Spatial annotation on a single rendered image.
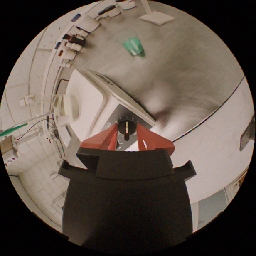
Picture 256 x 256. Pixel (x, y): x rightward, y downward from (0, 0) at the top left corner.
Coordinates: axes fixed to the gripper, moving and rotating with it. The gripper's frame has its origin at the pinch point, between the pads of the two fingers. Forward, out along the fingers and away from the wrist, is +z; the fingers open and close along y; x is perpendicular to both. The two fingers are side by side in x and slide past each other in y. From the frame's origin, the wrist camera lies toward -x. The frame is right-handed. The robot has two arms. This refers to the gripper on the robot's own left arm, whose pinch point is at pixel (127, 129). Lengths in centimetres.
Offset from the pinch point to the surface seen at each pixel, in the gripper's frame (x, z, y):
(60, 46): -30.2, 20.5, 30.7
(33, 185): 133, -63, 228
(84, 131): 1.0, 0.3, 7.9
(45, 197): 162, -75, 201
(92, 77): -8.2, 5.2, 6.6
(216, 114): -4.6, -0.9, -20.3
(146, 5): -34.6, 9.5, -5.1
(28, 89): -18, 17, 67
